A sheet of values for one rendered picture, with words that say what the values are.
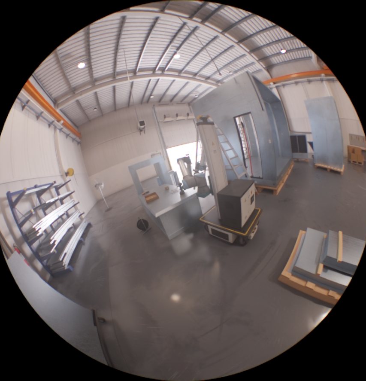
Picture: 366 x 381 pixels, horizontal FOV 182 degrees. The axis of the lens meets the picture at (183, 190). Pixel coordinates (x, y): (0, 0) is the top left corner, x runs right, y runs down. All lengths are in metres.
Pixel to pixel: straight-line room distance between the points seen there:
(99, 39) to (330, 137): 10.28
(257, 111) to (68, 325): 4.46
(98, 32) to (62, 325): 7.73
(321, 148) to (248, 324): 6.25
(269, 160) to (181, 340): 3.51
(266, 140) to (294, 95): 9.15
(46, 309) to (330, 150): 7.69
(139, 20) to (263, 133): 6.90
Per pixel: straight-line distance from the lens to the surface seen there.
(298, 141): 7.40
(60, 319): 1.53
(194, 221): 2.41
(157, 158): 3.85
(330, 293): 1.73
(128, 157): 11.59
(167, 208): 1.96
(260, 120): 3.10
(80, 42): 7.23
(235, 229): 1.67
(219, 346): 1.45
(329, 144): 6.33
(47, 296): 1.62
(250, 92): 3.28
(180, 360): 1.54
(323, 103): 6.44
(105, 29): 7.10
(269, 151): 3.07
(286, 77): 11.90
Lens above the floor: 1.44
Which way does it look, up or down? 18 degrees down
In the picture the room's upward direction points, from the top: 17 degrees counter-clockwise
